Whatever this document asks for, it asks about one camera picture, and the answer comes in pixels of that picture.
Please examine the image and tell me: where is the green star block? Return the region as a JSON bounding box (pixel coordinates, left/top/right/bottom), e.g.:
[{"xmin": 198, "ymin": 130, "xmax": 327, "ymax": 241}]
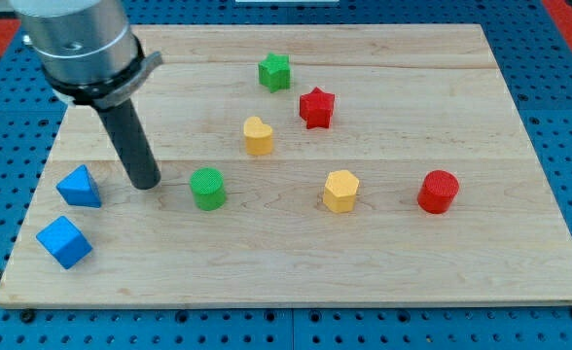
[{"xmin": 258, "ymin": 52, "xmax": 291, "ymax": 92}]

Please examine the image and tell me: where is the wooden board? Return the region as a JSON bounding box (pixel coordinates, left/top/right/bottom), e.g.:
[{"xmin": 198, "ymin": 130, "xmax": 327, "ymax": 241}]
[{"xmin": 0, "ymin": 24, "xmax": 572, "ymax": 309}]

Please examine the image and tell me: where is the red star block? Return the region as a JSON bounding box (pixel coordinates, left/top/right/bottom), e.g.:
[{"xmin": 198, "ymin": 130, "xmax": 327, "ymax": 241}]
[{"xmin": 299, "ymin": 87, "xmax": 336, "ymax": 129}]

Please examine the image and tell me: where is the blue triangular prism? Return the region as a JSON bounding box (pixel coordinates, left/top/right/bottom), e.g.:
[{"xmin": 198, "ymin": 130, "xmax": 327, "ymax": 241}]
[{"xmin": 56, "ymin": 164, "xmax": 102, "ymax": 208}]

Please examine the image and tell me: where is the green cylinder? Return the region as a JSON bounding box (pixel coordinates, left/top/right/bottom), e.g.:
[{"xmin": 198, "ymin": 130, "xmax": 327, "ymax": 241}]
[{"xmin": 190, "ymin": 167, "xmax": 227, "ymax": 211}]

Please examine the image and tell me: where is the yellow hexagon block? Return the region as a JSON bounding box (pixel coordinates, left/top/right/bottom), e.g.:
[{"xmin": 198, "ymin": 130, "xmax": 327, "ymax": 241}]
[{"xmin": 323, "ymin": 170, "xmax": 360, "ymax": 213}]

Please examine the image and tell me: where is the blue cube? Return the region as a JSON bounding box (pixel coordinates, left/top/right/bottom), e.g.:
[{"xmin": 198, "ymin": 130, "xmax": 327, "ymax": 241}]
[{"xmin": 36, "ymin": 216, "xmax": 92, "ymax": 269}]

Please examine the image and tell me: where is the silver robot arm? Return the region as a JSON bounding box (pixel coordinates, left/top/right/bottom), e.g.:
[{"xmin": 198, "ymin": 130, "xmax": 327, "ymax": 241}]
[{"xmin": 10, "ymin": 0, "xmax": 163, "ymax": 110}]

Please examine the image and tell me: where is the red cylinder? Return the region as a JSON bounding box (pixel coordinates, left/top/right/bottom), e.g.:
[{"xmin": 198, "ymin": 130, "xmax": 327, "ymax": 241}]
[{"xmin": 416, "ymin": 169, "xmax": 460, "ymax": 214}]

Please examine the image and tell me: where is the yellow heart block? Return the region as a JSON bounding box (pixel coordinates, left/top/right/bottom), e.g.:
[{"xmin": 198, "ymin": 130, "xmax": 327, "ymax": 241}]
[{"xmin": 243, "ymin": 116, "xmax": 273, "ymax": 156}]

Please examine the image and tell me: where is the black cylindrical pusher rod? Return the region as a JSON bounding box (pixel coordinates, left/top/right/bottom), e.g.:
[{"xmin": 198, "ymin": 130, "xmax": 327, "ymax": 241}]
[{"xmin": 97, "ymin": 100, "xmax": 161, "ymax": 190}]

